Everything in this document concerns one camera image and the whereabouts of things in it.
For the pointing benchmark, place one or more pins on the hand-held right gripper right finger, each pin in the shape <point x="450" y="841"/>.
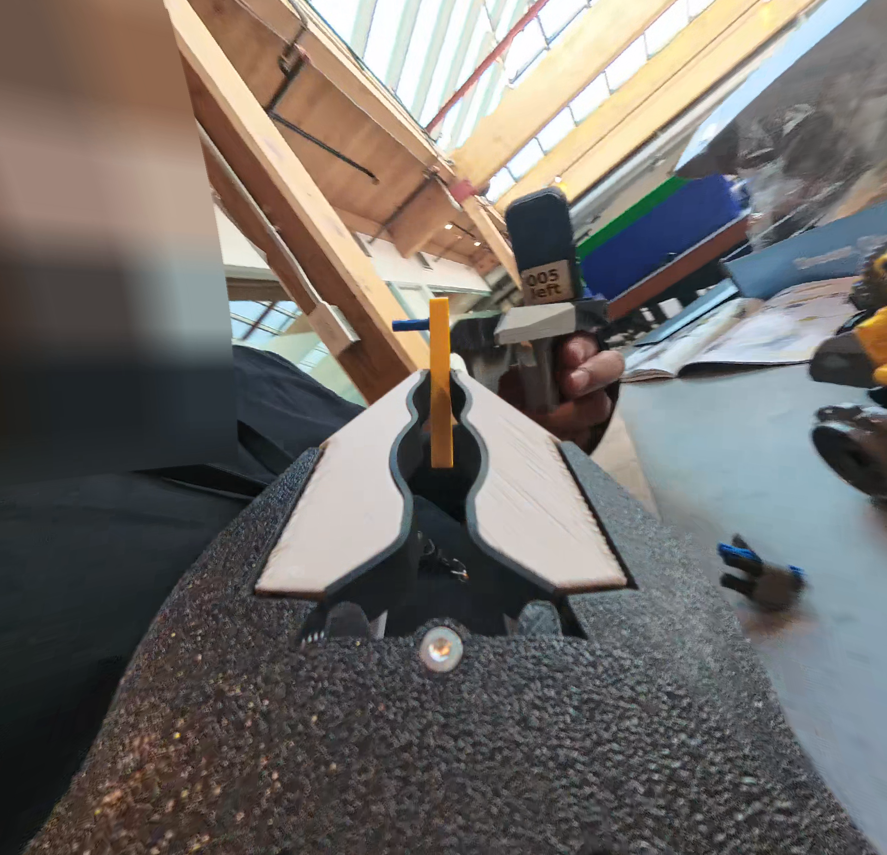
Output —
<point x="533" y="501"/>

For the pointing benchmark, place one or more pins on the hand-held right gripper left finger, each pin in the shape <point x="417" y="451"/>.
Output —
<point x="339" y="508"/>

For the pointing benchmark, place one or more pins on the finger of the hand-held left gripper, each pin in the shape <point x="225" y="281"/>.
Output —
<point x="475" y="342"/>
<point x="544" y="325"/>

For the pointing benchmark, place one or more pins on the yellow toy beam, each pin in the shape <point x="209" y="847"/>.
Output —
<point x="441" y="383"/>

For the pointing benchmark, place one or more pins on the blue toy pin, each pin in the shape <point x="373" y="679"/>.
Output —
<point x="410" y="325"/>

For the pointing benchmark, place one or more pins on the grey desk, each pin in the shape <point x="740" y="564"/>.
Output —
<point x="727" y="467"/>

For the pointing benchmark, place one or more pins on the person's left hand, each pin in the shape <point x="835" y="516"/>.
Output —
<point x="589" y="383"/>

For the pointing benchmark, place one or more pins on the blue green partition board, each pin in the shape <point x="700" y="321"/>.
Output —
<point x="665" y="238"/>

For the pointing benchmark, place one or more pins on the red ceiling pipe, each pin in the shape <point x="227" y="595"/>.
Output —
<point x="499" y="44"/>

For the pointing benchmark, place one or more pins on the open instruction booklet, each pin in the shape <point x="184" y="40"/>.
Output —
<point x="762" y="335"/>

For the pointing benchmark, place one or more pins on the person's black clothing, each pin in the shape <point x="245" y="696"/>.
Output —
<point x="104" y="557"/>

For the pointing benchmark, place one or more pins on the small grey blue toy part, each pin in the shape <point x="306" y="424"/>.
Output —
<point x="762" y="581"/>

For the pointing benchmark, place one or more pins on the wooden roof beam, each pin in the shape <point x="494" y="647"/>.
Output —
<point x="277" y="196"/>

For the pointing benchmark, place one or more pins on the blue flat panel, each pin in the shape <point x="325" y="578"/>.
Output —
<point x="797" y="259"/>

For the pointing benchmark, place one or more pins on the black toy wheel assembly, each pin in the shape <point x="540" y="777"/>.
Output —
<point x="856" y="453"/>

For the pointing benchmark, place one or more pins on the yellow black toy vehicle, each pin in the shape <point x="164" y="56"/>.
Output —
<point x="870" y="342"/>

